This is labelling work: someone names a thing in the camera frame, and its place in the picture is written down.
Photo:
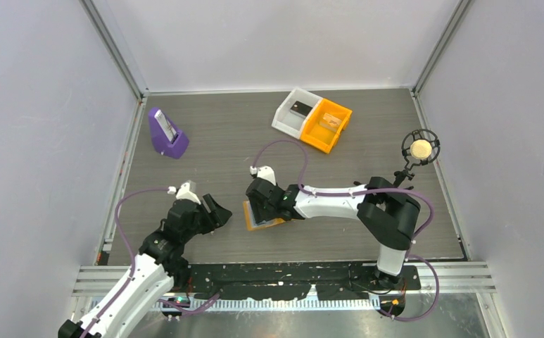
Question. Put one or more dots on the aluminium frame rail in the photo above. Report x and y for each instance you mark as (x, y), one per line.
(94, 282)

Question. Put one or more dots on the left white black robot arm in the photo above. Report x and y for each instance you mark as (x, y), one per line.
(156, 269)

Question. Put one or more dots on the purple stand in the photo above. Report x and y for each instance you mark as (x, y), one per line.
(167, 139)

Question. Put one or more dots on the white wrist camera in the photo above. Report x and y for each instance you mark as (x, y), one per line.
(186, 191)
(263, 172)

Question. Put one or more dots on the black card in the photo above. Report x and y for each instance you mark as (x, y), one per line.
(301, 109)

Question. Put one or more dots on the white card in purple stand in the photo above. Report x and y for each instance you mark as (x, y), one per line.
(166, 126)

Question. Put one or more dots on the orange card holder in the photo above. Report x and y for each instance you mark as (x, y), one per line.
(252, 225)

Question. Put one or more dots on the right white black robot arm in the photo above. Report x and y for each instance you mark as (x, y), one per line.
(390, 214)

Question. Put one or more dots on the clear card in orange bin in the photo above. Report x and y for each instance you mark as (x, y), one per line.
(330, 121)

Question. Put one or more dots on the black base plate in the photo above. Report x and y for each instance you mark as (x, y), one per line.
(340, 280)

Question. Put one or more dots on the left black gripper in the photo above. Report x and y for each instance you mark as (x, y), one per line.
(217, 215)

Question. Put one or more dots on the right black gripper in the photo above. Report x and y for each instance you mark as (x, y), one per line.
(260, 215)

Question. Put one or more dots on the microphone with shock mount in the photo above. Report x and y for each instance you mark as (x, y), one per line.
(420, 147)

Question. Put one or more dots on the black microphone tripod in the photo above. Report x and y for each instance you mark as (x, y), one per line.
(400, 176)

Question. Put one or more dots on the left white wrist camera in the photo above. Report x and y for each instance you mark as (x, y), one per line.
(186, 191)

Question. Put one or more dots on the orange plastic bin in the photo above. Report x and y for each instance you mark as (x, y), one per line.
(320, 137)

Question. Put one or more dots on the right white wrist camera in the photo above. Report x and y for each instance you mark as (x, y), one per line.
(263, 172)

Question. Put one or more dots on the white plastic bin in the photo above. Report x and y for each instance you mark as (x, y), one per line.
(290, 123)

